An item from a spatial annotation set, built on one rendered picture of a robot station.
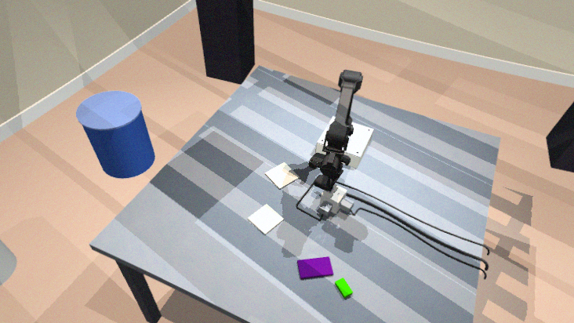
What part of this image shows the purple rectangular block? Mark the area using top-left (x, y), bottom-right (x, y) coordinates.
top-left (297, 257), bottom-right (334, 280)

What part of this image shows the small green block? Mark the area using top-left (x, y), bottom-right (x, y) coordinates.
top-left (335, 278), bottom-right (353, 298)

